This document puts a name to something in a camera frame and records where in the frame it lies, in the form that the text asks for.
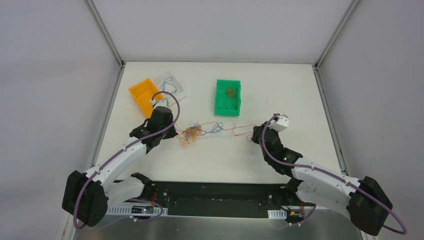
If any right aluminium frame rail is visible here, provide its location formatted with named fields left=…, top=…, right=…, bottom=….
left=314, top=0, right=362, bottom=71

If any blue cable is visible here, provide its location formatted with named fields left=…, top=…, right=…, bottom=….
left=187, top=121, right=224, bottom=137
left=159, top=77, right=178, bottom=96

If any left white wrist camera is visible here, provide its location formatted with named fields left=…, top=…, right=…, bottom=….
left=150, top=98, right=169, bottom=109

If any green plastic bin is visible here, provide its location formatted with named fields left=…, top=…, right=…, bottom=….
left=214, top=79, right=241, bottom=117

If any yellow plastic bin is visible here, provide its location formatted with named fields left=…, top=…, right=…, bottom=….
left=128, top=78, right=159, bottom=118

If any white cable duct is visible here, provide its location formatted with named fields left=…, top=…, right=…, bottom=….
left=106, top=204, right=168, bottom=217
left=267, top=209, right=287, bottom=220

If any left white cable duct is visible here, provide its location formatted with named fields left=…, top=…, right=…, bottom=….
left=106, top=204, right=168, bottom=217

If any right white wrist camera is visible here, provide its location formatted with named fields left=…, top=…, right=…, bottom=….
left=268, top=113, right=289, bottom=133

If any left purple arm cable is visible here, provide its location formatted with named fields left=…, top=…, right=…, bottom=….
left=72, top=91, right=181, bottom=230

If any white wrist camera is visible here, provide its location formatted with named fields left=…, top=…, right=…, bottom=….
left=150, top=98, right=169, bottom=109
left=268, top=113, right=289, bottom=133

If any aluminium frame rail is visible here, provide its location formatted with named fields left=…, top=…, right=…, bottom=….
left=84, top=0, right=125, bottom=69
left=314, top=0, right=362, bottom=71

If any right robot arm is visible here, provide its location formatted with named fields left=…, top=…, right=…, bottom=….
left=251, top=124, right=393, bottom=236

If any left aluminium frame rail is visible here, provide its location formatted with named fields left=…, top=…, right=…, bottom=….
left=84, top=0, right=125, bottom=69

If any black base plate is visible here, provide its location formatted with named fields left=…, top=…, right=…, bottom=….
left=119, top=180, right=316, bottom=220

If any right white cable duct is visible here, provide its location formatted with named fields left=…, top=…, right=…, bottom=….
left=267, top=209, right=287, bottom=220

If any white translucent bin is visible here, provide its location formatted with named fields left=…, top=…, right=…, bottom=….
left=150, top=69, right=188, bottom=101

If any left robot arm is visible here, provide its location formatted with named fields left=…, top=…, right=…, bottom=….
left=62, top=106, right=177, bottom=230

